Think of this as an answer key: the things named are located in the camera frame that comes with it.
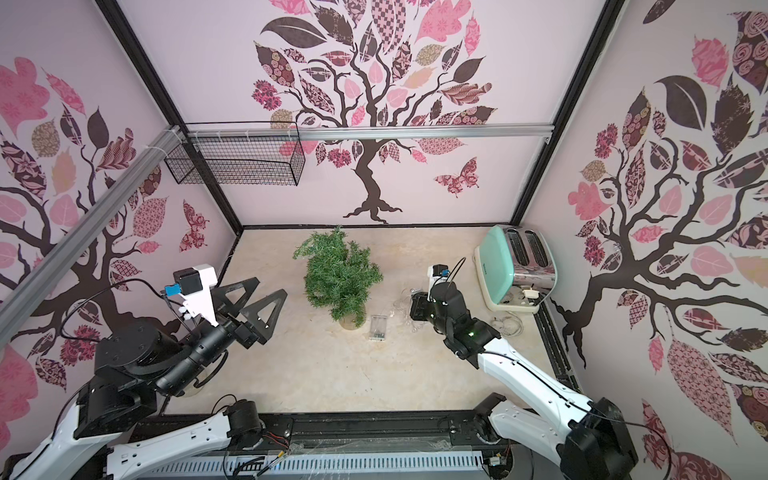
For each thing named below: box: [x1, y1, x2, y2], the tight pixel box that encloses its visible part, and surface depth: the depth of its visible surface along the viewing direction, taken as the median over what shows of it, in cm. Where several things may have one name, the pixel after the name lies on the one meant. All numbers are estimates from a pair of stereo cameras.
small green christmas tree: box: [293, 226, 384, 330], surface depth 74 cm
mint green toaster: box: [472, 225, 557, 314], surface depth 93 cm
